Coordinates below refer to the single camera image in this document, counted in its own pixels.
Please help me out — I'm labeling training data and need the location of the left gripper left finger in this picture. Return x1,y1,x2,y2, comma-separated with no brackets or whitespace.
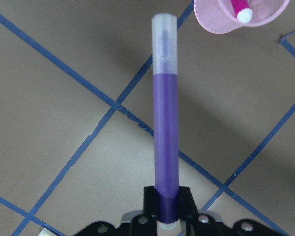
143,186,159,220

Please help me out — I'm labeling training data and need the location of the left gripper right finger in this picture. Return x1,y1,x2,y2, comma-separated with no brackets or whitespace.
178,186,197,221

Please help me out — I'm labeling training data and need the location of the purple pen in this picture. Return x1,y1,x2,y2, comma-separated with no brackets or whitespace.
151,13,179,229

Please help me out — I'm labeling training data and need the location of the pink pen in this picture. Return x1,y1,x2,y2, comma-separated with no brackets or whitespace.
231,0,253,24

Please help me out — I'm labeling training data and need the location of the pink mesh cup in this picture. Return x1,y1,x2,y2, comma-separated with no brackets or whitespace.
194,0,290,34

